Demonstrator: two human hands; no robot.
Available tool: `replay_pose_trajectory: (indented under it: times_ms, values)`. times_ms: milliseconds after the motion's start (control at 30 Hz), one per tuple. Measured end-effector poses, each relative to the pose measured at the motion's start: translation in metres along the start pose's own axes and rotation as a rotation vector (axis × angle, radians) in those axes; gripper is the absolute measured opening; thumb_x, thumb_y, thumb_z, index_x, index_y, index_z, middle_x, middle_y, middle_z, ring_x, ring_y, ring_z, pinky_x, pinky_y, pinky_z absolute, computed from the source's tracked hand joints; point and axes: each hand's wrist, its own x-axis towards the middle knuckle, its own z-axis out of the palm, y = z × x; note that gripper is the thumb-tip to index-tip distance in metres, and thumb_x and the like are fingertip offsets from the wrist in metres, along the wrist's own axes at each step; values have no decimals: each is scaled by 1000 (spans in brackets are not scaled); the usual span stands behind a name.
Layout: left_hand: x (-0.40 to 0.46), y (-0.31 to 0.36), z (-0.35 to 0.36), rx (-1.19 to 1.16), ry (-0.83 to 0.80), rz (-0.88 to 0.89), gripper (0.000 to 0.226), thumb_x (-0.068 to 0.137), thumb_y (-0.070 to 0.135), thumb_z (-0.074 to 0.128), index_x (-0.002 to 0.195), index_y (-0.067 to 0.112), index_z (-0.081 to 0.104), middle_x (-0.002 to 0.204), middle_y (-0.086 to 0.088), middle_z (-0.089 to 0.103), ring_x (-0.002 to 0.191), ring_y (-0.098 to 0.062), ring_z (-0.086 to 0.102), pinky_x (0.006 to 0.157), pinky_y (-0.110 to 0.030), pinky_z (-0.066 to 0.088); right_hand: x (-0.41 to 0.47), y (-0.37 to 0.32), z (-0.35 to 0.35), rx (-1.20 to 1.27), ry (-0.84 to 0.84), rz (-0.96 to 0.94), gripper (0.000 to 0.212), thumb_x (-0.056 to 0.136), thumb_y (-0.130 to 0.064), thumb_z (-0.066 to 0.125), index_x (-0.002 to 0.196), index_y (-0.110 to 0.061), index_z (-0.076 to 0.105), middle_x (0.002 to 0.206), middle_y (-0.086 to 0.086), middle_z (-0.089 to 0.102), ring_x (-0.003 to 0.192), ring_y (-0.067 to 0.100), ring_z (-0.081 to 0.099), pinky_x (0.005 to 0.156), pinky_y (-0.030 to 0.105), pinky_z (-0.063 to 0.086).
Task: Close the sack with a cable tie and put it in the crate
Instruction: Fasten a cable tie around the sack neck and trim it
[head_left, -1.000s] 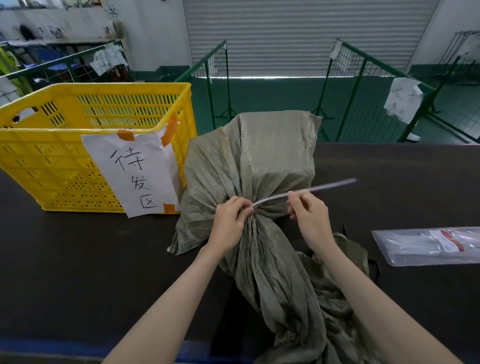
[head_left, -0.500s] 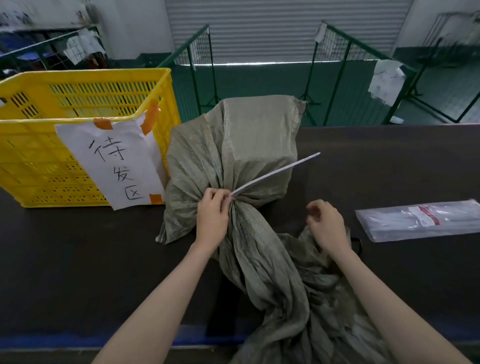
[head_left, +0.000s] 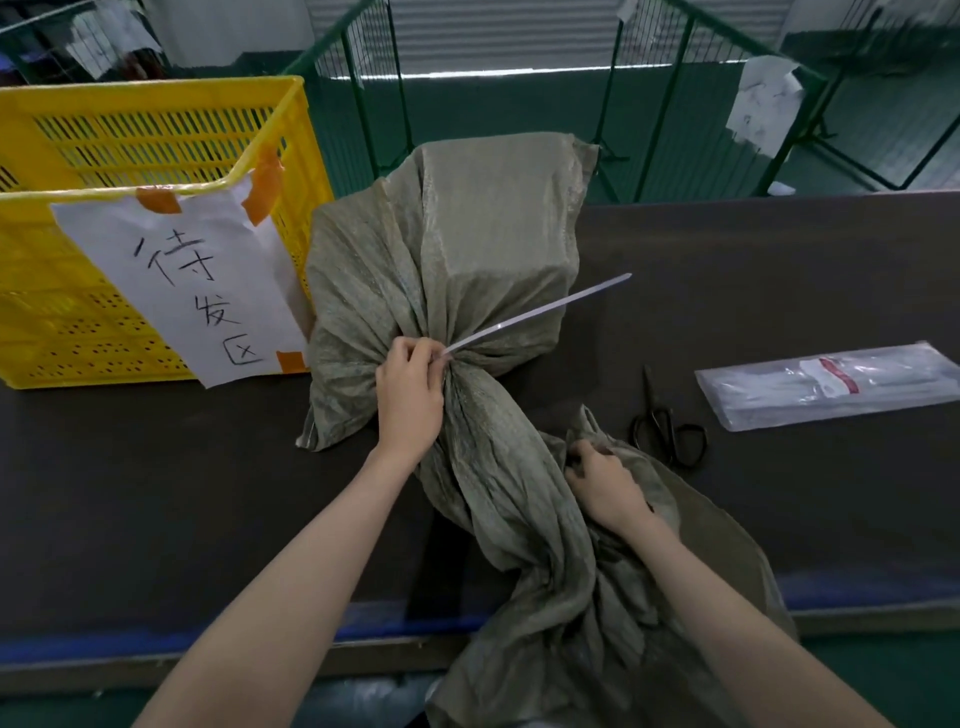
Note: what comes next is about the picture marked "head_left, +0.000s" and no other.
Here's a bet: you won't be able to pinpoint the person's left hand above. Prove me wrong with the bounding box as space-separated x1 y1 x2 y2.
373 335 451 470

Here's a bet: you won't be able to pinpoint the person's right hand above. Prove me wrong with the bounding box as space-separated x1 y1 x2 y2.
563 438 654 538

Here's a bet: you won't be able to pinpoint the black scissors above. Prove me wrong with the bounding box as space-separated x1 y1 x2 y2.
628 365 709 472

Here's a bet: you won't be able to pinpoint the white cable tie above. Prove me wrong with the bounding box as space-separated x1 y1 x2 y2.
442 272 634 358

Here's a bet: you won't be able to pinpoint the grey-green woven sack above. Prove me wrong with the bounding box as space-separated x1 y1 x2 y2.
296 131 800 728

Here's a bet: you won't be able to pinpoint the yellow plastic crate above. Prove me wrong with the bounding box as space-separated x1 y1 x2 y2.
0 74 335 391

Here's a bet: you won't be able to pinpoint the person's left forearm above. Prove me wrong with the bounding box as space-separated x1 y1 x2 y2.
131 443 410 728

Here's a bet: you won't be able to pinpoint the person's right forearm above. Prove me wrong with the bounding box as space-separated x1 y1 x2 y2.
614 509 894 728

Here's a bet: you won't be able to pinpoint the white handwritten paper sign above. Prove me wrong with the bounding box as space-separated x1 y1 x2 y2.
50 173 316 390

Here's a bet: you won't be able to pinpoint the grey roller shutter door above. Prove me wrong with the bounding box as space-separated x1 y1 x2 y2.
303 0 796 76

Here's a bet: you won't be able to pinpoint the white handwritten paper sheet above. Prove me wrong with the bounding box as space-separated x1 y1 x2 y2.
724 54 806 159

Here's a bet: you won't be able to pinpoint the crumpled white paper sheet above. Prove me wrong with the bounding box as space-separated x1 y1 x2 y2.
65 0 163 80

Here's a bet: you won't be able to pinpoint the clear packet of cable ties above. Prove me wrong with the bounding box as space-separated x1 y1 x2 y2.
694 341 960 433

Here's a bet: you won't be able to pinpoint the green wire fence panel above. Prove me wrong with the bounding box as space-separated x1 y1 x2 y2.
806 74 960 193
0 0 166 84
592 0 830 204
283 0 418 200

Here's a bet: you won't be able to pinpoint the black wire rack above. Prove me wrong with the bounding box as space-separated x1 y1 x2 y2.
779 0 960 76

